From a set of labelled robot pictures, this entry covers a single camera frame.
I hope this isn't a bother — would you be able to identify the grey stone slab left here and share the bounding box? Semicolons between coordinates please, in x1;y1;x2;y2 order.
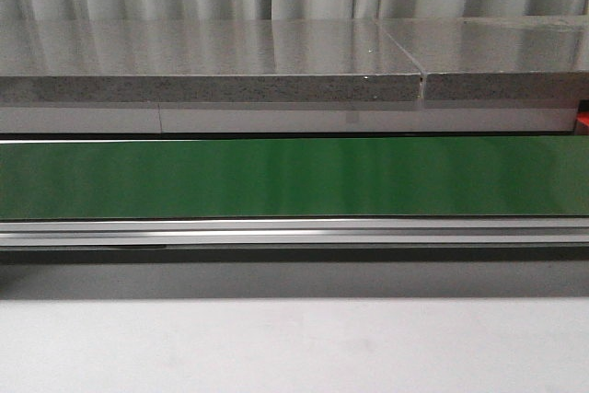
1;20;421;104

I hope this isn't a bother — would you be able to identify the grey stone slab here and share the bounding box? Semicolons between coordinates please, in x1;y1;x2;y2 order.
1;20;421;104
378;16;588;108

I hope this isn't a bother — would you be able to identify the green conveyor belt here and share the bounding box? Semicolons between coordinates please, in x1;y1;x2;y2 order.
1;135;588;220

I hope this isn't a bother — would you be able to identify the grey stone slab right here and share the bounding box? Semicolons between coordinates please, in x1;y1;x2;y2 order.
378;16;588;108

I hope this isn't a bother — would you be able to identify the red plastic tray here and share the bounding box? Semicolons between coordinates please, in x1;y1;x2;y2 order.
574;111;589;135

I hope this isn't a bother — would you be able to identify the aluminium conveyor side rail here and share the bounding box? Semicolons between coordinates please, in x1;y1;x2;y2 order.
1;216;588;251

